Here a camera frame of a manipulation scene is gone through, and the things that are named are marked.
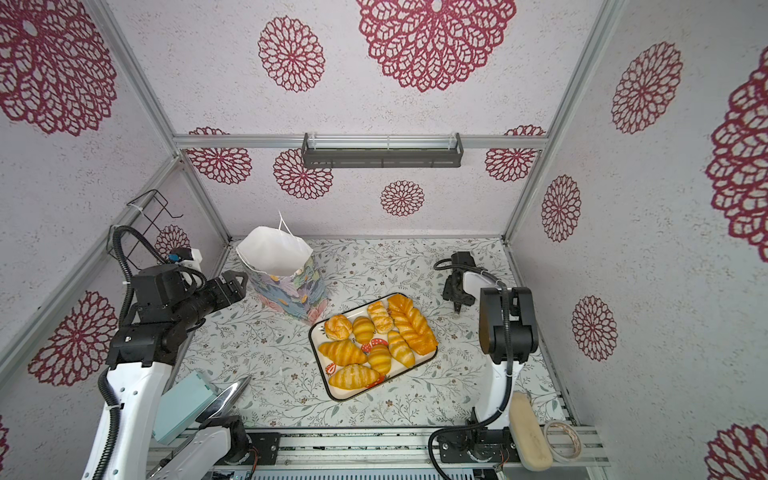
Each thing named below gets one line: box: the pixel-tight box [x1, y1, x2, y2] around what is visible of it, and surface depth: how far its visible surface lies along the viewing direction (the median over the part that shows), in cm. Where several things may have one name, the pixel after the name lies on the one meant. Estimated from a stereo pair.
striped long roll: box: [388, 328, 416, 368], surface depth 89 cm
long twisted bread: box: [388, 294, 438, 355], surface depth 94 cm
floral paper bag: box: [236, 211, 329, 325], surface depth 89 cm
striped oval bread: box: [368, 344, 392, 375], surface depth 88 cm
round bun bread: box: [324, 314, 353, 341], surface depth 93 cm
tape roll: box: [543, 420, 583, 464], surface depth 74 cm
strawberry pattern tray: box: [308, 293, 439, 401], surface depth 91 cm
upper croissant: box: [318, 340, 368, 366], surface depth 88 cm
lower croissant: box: [328, 364, 380, 390], surface depth 83 cm
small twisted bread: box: [367, 301, 394, 334], surface depth 95 cm
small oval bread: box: [352, 316, 375, 345], surface depth 94 cm
